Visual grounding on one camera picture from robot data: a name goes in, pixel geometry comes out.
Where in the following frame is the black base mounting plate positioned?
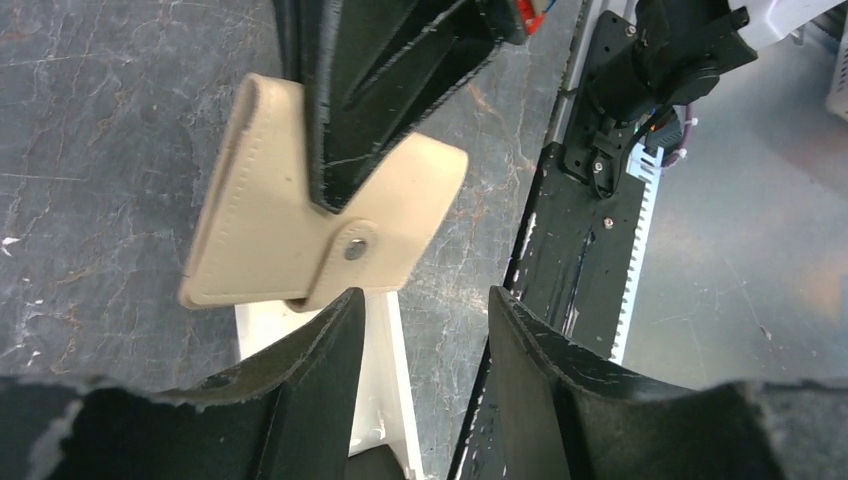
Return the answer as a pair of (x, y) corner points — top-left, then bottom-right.
(447, 9), (664, 480)

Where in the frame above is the white plastic tray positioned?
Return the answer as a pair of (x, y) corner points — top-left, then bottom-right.
(235, 292), (425, 479)

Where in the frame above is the white toothed cable rail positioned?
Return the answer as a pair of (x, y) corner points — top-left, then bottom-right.
(610, 143), (664, 365)

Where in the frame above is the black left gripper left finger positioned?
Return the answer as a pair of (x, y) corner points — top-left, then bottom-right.
(1, 288), (366, 479)

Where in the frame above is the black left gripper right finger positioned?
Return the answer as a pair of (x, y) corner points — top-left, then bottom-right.
(488, 286), (847, 479)

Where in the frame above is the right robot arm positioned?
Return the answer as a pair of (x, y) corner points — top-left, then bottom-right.
(273, 1), (833, 214)

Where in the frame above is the beige leather card holder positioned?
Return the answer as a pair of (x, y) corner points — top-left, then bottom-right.
(180, 73), (468, 312)

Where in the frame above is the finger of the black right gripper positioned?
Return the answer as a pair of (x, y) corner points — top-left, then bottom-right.
(273, 0), (530, 214)

